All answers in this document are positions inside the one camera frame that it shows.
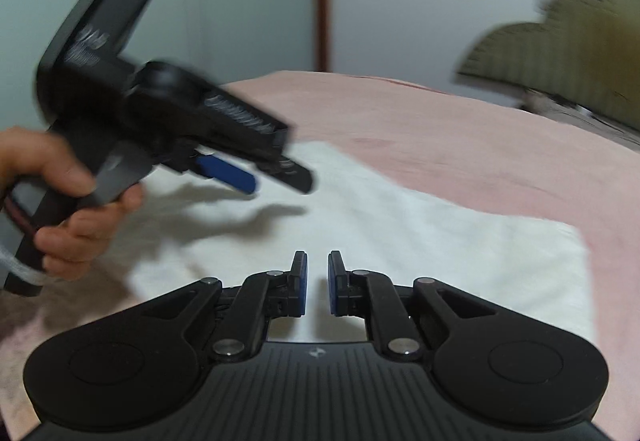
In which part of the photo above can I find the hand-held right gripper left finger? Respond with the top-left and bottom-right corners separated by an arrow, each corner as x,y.
140,250 -> 309,363

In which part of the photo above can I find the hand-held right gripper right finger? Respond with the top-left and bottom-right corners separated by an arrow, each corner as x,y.
327,250 -> 493,363

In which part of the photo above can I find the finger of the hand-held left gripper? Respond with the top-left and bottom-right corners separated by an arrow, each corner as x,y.
257,155 -> 319,195
194,155 -> 262,196

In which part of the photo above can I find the white towel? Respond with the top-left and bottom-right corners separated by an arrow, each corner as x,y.
122,140 -> 600,348

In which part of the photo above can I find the person's left hand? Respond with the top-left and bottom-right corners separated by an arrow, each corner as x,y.
0,125 -> 147,280

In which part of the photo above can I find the pink blanket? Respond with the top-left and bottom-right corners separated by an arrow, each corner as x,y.
0,70 -> 640,441

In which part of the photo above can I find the olive padded headboard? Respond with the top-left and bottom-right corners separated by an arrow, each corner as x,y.
454,0 -> 640,134

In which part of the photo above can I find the dark red cable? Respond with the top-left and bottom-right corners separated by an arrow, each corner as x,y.
0,190 -> 39,240

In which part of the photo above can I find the white braided cable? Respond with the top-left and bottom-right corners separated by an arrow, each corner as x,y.
0,241 -> 49,288

